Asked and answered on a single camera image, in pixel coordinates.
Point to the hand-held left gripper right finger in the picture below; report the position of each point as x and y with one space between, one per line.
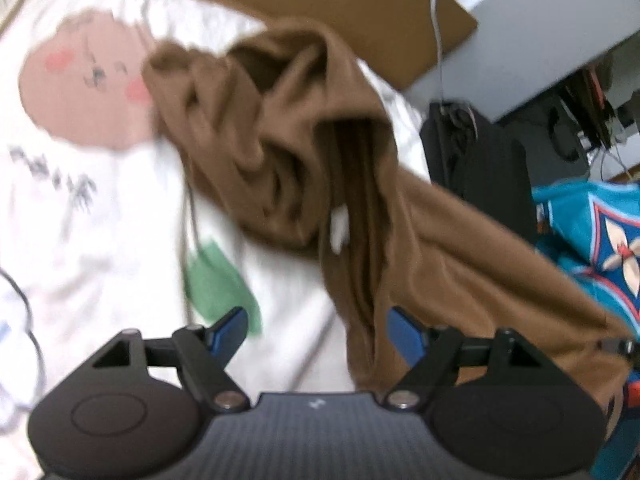
406 332

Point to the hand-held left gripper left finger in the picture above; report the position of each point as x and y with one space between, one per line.
227 331

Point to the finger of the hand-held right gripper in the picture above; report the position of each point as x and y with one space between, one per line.
617 346

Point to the brown printed t-shirt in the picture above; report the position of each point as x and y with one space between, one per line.
425 260

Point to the teal patterned cloth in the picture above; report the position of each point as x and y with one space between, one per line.
590 240

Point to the white printed blanket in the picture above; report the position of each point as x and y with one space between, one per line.
100 260

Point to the black bag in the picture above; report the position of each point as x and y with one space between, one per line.
480 175

